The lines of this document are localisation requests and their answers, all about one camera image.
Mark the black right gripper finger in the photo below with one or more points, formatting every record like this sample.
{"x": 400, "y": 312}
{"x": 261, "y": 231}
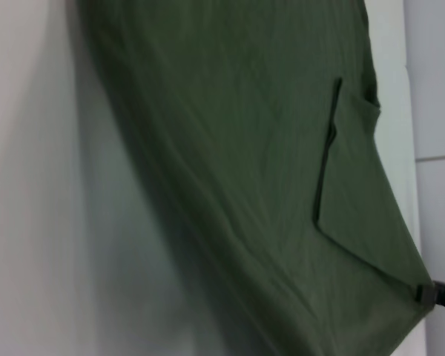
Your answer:
{"x": 443, "y": 294}

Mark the dark green shirt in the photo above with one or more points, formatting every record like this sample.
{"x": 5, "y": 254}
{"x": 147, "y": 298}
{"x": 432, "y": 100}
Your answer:
{"x": 244, "y": 167}

